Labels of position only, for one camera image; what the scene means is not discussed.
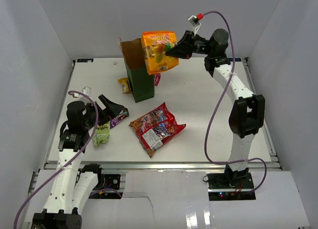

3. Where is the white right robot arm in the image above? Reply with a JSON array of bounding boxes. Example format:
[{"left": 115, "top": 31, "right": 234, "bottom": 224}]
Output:
[{"left": 166, "top": 28, "right": 265, "bottom": 189}]

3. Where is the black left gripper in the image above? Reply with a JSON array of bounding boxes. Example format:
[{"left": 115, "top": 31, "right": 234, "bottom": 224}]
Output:
[{"left": 82, "top": 94, "right": 124, "bottom": 130}]

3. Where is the blue label corner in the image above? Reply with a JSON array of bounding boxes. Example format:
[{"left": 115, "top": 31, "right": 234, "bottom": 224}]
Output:
[
  {"left": 231, "top": 58, "right": 241, "bottom": 62},
  {"left": 77, "top": 58, "right": 94, "bottom": 63}
]

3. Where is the blue label right corner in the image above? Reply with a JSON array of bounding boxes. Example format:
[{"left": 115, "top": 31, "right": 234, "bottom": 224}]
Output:
[{"left": 231, "top": 58, "right": 241, "bottom": 62}]

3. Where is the orange snack pack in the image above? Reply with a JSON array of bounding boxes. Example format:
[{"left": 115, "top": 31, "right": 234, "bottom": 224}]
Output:
[{"left": 141, "top": 31, "right": 179, "bottom": 75}]

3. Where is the blue label left corner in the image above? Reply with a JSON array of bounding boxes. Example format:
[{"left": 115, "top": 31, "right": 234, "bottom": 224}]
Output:
[{"left": 77, "top": 58, "right": 94, "bottom": 63}]

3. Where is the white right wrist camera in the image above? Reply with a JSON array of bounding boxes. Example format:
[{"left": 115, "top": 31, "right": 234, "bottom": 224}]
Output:
[{"left": 188, "top": 13, "right": 203, "bottom": 35}]

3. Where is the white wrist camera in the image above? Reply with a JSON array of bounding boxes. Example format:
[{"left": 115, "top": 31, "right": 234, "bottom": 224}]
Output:
[
  {"left": 188, "top": 13, "right": 203, "bottom": 35},
  {"left": 73, "top": 86, "right": 91, "bottom": 98}
]

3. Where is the small yellow snack packet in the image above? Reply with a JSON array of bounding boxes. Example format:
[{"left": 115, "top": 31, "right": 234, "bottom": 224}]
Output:
[{"left": 117, "top": 77, "right": 132, "bottom": 94}]

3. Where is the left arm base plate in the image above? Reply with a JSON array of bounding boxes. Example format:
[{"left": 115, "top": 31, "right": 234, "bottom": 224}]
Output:
[{"left": 91, "top": 173, "right": 121, "bottom": 195}]

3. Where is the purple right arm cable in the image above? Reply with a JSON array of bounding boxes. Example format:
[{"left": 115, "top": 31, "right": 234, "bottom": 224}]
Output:
[{"left": 202, "top": 11, "right": 268, "bottom": 197}]

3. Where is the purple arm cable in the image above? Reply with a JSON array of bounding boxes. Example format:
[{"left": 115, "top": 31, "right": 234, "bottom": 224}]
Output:
[
  {"left": 14, "top": 90, "right": 99, "bottom": 229},
  {"left": 202, "top": 11, "right": 268, "bottom": 197}
]

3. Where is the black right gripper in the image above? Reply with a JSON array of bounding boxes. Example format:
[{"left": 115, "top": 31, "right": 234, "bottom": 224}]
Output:
[{"left": 166, "top": 30, "right": 214, "bottom": 59}]

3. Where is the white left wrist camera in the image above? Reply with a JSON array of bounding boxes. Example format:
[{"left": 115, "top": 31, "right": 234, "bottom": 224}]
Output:
[{"left": 73, "top": 86, "right": 91, "bottom": 98}]

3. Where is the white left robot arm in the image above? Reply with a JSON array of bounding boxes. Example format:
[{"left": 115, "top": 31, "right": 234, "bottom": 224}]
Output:
[{"left": 32, "top": 94, "right": 125, "bottom": 229}]

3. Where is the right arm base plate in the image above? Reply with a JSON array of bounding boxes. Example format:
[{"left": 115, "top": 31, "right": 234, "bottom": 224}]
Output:
[{"left": 203, "top": 173, "right": 256, "bottom": 201}]

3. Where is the large red candy bag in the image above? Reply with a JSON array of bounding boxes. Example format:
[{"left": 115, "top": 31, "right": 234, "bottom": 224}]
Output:
[{"left": 129, "top": 103, "right": 186, "bottom": 157}]

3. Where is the green snack packet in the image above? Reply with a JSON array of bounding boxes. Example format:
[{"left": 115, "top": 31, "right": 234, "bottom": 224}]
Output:
[{"left": 92, "top": 122, "right": 110, "bottom": 148}]

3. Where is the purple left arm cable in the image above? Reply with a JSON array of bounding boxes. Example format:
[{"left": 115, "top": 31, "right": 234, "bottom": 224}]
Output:
[{"left": 14, "top": 90, "right": 99, "bottom": 229}]

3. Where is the small pink snack packet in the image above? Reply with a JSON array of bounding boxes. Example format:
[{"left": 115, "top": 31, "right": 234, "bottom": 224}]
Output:
[{"left": 154, "top": 73, "right": 161, "bottom": 86}]

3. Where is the purple chocolate bar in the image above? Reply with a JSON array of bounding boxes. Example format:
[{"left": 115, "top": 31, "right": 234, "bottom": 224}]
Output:
[{"left": 110, "top": 108, "right": 129, "bottom": 129}]

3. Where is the brown and green paper bag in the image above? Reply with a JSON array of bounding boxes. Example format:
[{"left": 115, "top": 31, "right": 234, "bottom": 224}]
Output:
[{"left": 119, "top": 38, "right": 155, "bottom": 103}]

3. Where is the aluminium front rail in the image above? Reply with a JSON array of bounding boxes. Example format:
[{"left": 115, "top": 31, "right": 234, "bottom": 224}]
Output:
[{"left": 44, "top": 161, "right": 281, "bottom": 170}]

